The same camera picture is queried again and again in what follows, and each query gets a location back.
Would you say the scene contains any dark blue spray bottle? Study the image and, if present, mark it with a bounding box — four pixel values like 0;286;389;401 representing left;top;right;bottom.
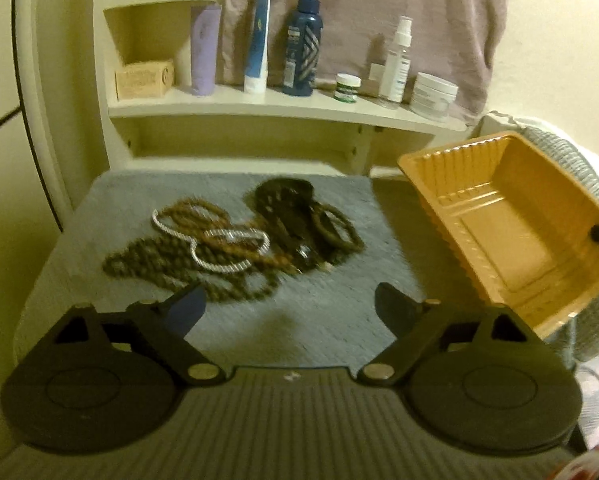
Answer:
283;0;323;96

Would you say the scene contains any small green white jar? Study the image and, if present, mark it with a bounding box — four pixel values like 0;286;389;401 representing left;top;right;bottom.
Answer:
334;73;362;104

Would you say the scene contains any mauve hanging towel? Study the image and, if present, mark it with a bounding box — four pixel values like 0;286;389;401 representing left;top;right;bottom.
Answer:
218;0;508;124

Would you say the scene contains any brown wooden bead necklace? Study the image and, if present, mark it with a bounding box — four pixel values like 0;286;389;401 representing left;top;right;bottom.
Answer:
154;197;301;276

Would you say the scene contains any cream wooden shelf unit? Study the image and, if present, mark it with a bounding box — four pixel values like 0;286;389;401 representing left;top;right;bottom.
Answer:
93;0;470;176

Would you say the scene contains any lavender tube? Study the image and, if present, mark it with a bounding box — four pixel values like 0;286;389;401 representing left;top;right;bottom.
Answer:
191;3;222;96

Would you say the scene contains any clear white spray bottle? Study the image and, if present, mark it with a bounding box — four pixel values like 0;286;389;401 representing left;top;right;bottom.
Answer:
379;15;412;107

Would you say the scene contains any grey checked cushion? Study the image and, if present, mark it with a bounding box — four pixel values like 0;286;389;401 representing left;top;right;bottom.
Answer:
521;123;599;366

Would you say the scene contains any white cream jar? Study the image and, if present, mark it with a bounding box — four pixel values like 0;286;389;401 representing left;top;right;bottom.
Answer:
410;72;459;122

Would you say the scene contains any orange plastic tray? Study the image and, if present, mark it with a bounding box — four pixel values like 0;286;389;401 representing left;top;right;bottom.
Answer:
398;131;599;337

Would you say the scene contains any blue white tube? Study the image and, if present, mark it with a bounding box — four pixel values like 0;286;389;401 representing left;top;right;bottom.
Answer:
244;0;271;94

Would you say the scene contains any tan cardboard box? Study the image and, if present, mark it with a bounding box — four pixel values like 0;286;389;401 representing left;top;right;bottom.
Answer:
115;60;174;100

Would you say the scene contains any dark bead bracelet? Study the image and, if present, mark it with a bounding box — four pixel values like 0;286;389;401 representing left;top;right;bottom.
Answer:
311;201;367;266

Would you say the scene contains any grey fluffy mat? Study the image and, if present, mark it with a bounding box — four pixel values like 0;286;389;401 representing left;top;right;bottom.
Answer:
13;171;479;368

